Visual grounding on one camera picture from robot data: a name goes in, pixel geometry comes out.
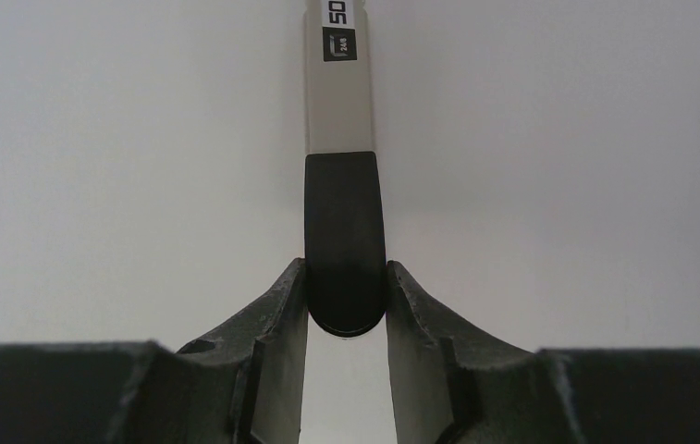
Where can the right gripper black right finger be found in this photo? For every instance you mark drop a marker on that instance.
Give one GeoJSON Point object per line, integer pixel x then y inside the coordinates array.
{"type": "Point", "coordinates": [451, 382]}

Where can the silver black staple remover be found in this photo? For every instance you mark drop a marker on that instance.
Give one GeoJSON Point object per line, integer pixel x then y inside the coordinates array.
{"type": "Point", "coordinates": [344, 236]}

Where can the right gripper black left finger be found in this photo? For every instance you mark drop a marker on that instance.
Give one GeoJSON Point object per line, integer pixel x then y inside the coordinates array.
{"type": "Point", "coordinates": [241, 382]}

